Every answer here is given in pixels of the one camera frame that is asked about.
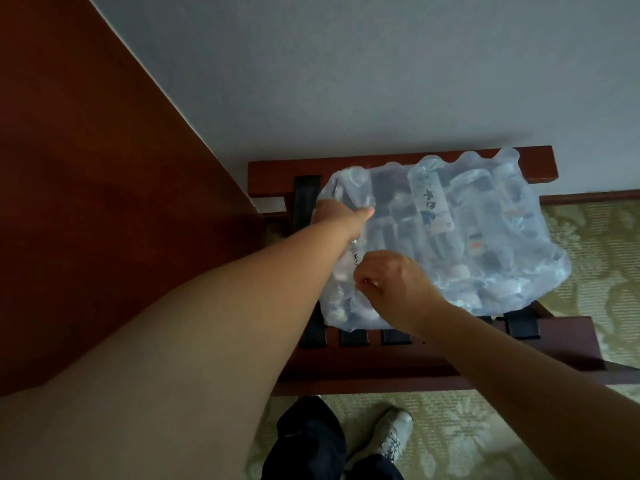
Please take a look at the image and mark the person's left hand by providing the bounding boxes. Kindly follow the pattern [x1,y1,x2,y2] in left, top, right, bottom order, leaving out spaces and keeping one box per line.
[312,199,375,244]

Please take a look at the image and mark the person's right hand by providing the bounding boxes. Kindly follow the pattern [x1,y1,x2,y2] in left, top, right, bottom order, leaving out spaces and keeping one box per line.
[353,250,452,340]

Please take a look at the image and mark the shrink-wrapped pack of water bottles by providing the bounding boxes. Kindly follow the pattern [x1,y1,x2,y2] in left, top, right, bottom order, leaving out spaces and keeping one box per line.
[318,147,572,332]

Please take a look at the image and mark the person's right forearm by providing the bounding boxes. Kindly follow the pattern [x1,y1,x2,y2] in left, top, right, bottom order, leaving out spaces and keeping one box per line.
[419,299,640,480]

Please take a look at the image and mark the person's left forearm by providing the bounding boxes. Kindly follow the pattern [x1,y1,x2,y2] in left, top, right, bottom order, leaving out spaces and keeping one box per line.
[0,222,352,480]

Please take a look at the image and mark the dark wooden luggage rack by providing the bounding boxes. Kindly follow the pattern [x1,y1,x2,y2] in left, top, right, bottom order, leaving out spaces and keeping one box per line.
[247,146,640,398]

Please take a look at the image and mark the white sneaker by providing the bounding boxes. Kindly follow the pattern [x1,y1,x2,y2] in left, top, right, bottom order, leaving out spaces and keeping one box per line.
[349,407,415,468]

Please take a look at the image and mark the dark blue trousers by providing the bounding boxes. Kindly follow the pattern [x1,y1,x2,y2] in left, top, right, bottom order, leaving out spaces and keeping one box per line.
[262,396,404,480]

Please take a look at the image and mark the brown wooden baseboard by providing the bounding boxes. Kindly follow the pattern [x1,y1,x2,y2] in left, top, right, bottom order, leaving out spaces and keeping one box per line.
[539,189,640,206]

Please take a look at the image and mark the reddish brown wooden cabinet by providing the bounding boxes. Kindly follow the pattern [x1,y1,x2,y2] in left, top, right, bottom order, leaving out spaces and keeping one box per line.
[0,0,267,397]

